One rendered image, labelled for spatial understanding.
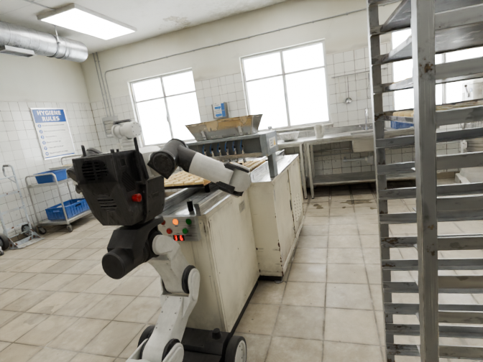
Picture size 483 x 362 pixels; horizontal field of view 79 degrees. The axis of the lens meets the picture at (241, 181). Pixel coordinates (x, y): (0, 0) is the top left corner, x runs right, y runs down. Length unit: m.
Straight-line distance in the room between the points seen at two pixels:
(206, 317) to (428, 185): 1.47
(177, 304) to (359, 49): 4.46
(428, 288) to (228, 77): 4.95
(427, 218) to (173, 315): 1.23
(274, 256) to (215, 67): 3.94
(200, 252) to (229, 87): 4.08
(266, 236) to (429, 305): 1.60
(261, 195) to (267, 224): 0.23
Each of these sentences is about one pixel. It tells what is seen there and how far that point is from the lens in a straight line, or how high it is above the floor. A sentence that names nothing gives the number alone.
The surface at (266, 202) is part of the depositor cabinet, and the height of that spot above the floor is 0.68.
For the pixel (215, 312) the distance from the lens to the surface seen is 1.83.
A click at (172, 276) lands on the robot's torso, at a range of 1.57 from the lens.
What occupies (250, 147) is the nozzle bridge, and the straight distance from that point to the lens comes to 2.20.
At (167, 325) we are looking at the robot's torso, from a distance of 1.60.
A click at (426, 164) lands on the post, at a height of 1.15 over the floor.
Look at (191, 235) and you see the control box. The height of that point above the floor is 0.73.
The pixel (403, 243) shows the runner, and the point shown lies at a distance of 1.24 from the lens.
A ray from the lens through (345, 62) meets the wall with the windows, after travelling 5.14.
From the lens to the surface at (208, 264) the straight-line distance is 1.68.
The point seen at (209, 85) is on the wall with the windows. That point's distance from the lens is 5.54.
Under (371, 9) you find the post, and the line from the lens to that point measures 1.15.
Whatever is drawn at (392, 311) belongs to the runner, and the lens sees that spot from 1.35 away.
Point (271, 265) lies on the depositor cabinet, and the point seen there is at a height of 0.18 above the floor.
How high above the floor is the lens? 1.28
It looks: 11 degrees down
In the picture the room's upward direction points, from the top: 8 degrees counter-clockwise
